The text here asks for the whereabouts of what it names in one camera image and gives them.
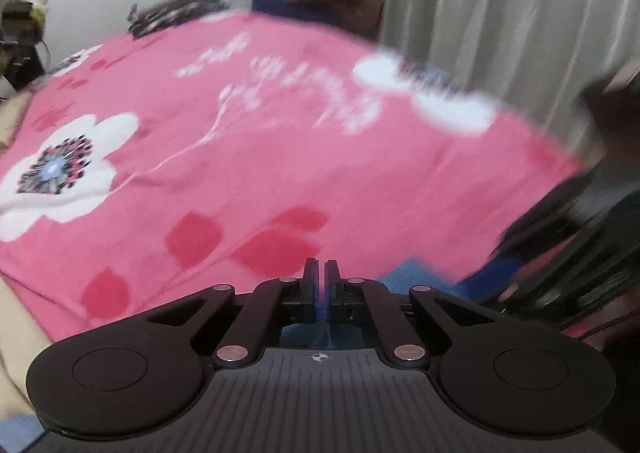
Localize striped dark cloth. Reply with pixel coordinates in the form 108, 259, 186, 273
127, 0, 234, 39

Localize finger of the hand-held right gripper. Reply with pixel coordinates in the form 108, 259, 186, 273
471, 172, 607, 296

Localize grey curtain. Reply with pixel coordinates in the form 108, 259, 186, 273
382, 0, 640, 155

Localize pink floral bed sheet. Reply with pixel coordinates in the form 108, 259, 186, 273
0, 10, 586, 345

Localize blue jeans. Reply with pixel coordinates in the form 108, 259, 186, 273
280, 257, 467, 350

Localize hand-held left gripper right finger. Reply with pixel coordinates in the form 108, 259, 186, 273
325, 258, 507, 371

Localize beige pants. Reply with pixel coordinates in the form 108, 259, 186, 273
0, 93, 32, 151

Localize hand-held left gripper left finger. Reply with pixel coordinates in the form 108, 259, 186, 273
146, 258, 319, 370

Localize cream garment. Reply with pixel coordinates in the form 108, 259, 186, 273
0, 278, 67, 415

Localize light blue cloth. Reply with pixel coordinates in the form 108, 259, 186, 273
0, 415, 44, 453

